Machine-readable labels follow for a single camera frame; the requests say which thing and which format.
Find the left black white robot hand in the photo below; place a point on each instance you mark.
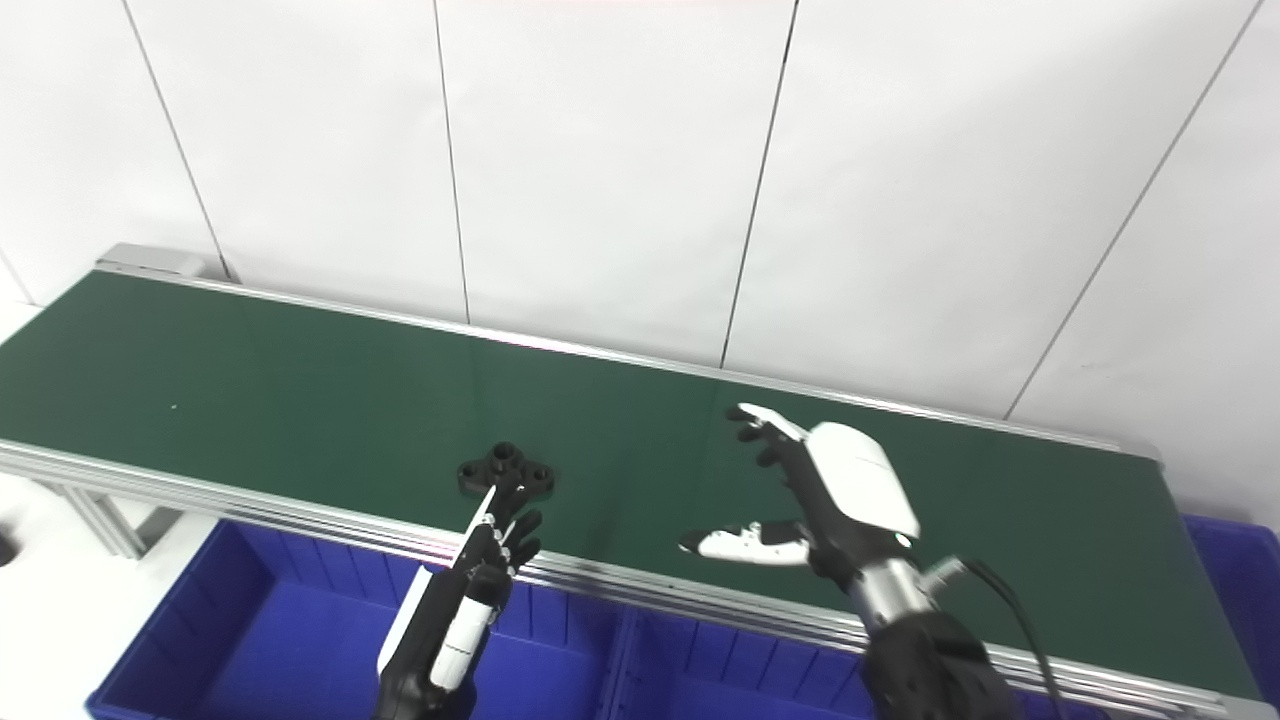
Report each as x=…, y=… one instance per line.
x=440, y=630

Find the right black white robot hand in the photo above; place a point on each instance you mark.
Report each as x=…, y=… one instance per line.
x=850, y=490

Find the black flanged mechanical part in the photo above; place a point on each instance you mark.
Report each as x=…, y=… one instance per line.
x=480, y=475

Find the blue plastic bin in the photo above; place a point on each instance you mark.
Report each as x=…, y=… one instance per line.
x=290, y=650
x=740, y=680
x=1240, y=590

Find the green conveyor belt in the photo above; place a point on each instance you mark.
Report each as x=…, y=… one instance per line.
x=300, y=400
x=250, y=505

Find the aluminium conveyor support leg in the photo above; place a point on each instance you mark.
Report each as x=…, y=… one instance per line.
x=105, y=525

